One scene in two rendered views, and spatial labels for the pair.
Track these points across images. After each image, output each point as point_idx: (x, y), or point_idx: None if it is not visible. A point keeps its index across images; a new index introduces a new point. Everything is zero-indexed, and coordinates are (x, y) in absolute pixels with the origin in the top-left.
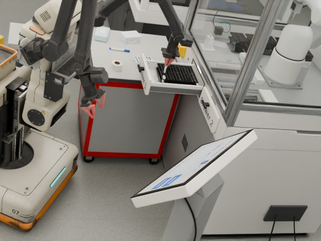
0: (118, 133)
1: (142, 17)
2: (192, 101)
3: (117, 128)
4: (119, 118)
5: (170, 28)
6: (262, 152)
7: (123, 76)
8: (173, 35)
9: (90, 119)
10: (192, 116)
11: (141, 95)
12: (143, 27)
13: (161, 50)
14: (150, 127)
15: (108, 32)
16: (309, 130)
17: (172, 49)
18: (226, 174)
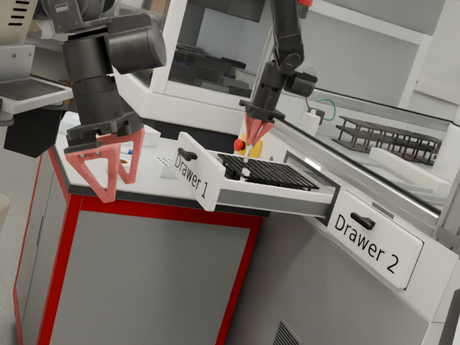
0: (118, 337)
1: (154, 108)
2: (300, 240)
3: (115, 325)
4: (121, 298)
5: (275, 31)
6: None
7: (139, 188)
8: (279, 52)
9: (53, 301)
10: (303, 275)
11: (176, 238)
12: (155, 129)
13: (241, 105)
14: (190, 320)
15: None
16: None
17: (270, 97)
18: None
